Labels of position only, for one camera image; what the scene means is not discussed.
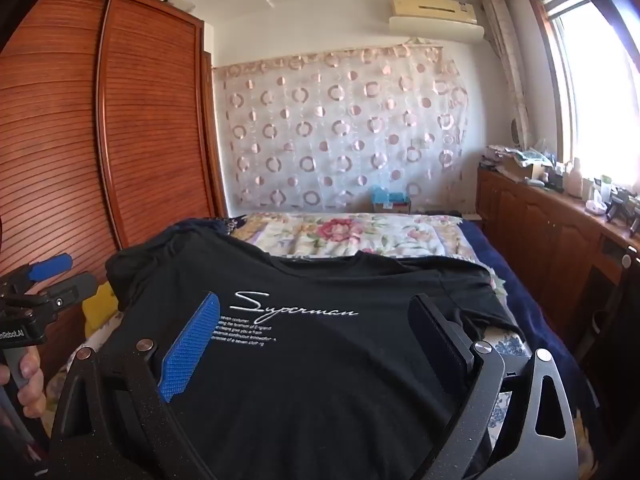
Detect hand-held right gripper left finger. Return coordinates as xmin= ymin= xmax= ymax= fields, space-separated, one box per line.
xmin=47 ymin=291 xmax=221 ymax=480

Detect bright yellow cloth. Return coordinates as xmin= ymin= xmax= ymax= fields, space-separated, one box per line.
xmin=82 ymin=280 xmax=123 ymax=338

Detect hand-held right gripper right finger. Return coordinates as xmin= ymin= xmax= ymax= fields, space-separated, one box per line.
xmin=407 ymin=294 xmax=581 ymax=480

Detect wooden-framed window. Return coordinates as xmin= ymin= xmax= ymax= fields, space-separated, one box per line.
xmin=525 ymin=0 xmax=640 ymax=211

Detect low wooden cabinet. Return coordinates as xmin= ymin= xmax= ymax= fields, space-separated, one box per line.
xmin=475 ymin=165 xmax=640 ymax=321

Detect pile of fabrics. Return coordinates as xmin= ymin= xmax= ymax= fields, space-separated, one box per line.
xmin=479 ymin=142 xmax=556 ymax=171

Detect navy blue blanket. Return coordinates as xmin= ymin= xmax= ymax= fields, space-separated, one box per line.
xmin=457 ymin=217 xmax=606 ymax=480

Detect beige patterned window curtain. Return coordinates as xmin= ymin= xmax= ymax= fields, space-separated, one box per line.
xmin=482 ymin=0 xmax=533 ymax=148

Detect wooden slatted wardrobe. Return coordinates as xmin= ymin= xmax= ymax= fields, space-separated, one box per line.
xmin=0 ymin=0 xmax=231 ymax=391

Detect wall air conditioner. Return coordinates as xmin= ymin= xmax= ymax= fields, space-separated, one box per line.
xmin=389 ymin=0 xmax=485 ymax=43

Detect blue plastic bag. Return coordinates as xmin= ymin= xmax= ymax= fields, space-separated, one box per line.
xmin=370 ymin=185 xmax=408 ymax=203

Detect black t-shirt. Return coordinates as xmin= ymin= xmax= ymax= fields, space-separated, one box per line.
xmin=105 ymin=220 xmax=526 ymax=480

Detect circle-patterned sheer curtain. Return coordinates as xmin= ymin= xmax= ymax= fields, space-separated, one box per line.
xmin=212 ymin=42 xmax=471 ymax=213

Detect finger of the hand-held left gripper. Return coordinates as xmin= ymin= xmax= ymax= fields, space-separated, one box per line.
xmin=27 ymin=272 xmax=99 ymax=311
xmin=0 ymin=254 xmax=74 ymax=293

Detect black chair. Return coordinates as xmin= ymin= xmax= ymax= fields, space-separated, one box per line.
xmin=580 ymin=250 xmax=640 ymax=411

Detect person's left hand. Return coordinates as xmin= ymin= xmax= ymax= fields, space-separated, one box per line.
xmin=16 ymin=349 xmax=47 ymax=418

